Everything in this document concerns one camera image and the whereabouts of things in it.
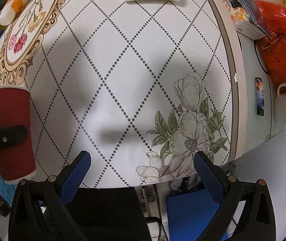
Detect blue blanket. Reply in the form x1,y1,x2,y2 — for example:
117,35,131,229
0,175,17,206

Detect grey smartphone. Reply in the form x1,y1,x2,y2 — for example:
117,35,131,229
236,0,272,40

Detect white diamond pattern tablecloth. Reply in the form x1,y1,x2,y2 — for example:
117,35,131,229
0,0,247,188

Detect orange and white paper cup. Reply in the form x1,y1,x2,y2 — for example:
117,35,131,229
0,0,27,30

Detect red ribbed paper cup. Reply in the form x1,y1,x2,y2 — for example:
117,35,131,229
0,85,36,185

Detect orange plastic bag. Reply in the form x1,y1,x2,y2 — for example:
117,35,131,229
255,1,286,85

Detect small dark lighter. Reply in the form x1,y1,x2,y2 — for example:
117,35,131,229
255,77,265,116

